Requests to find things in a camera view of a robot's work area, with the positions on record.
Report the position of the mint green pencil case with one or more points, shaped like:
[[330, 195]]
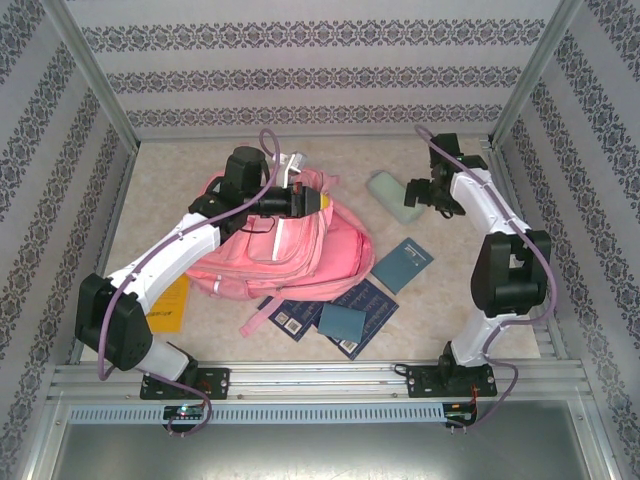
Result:
[[392, 197]]

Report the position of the pink backpack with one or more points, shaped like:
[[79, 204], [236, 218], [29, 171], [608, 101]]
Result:
[[300, 260]]

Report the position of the teal notebook with white label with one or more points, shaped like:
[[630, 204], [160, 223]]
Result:
[[402, 267]]

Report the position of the navy blue booklet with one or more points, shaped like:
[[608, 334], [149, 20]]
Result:
[[292, 320], [377, 302]]

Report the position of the plain teal notebook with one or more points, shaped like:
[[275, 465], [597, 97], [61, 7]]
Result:
[[341, 322]]

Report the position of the yellow book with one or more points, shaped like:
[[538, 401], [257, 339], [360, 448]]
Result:
[[167, 305]]

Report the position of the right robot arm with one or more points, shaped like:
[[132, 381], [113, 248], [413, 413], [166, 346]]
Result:
[[510, 275]]

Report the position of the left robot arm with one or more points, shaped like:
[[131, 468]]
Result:
[[165, 250]]

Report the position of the grey metal panel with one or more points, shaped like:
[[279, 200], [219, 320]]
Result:
[[320, 455]]

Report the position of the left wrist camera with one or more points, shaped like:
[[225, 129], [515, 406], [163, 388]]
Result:
[[292, 161]]

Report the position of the aluminium side rail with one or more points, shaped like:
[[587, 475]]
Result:
[[515, 225], [106, 250]]

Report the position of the aluminium frame post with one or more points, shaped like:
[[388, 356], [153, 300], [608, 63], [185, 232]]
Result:
[[540, 65], [85, 60]]

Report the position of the aluminium mounting rail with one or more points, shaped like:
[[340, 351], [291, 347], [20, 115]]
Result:
[[310, 380]]

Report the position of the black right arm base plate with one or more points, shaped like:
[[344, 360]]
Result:
[[420, 382]]

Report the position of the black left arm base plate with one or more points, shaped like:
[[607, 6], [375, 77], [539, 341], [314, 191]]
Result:
[[217, 382]]

